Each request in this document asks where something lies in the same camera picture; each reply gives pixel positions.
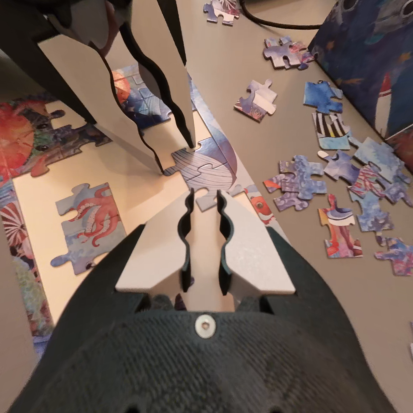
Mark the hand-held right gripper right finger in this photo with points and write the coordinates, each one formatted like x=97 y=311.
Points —
x=255 y=261

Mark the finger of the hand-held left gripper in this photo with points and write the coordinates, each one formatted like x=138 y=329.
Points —
x=84 y=80
x=164 y=58

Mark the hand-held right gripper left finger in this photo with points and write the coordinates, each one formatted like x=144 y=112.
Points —
x=151 y=258

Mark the cream jigsaw puzzle tray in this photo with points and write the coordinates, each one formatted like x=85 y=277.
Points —
x=138 y=193

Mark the pale striped whale puzzle piece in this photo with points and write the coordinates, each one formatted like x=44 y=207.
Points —
x=209 y=179

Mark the white banded purple puzzle piece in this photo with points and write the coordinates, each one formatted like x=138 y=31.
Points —
x=255 y=103

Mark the dark cornered whale puzzle piece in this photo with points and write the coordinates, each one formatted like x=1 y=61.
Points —
x=184 y=159

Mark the assembled pufferfish puzzle section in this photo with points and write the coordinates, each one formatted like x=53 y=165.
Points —
x=145 y=106

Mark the octopus puzzle piece with eye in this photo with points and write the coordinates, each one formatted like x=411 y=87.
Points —
x=80 y=251

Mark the shell pattern puzzle piece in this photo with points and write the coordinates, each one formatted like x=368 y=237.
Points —
x=222 y=11

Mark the octopus puzzle piece pair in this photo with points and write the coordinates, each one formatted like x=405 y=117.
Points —
x=93 y=206

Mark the scattered loose puzzle pieces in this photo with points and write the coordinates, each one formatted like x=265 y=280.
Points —
x=300 y=180

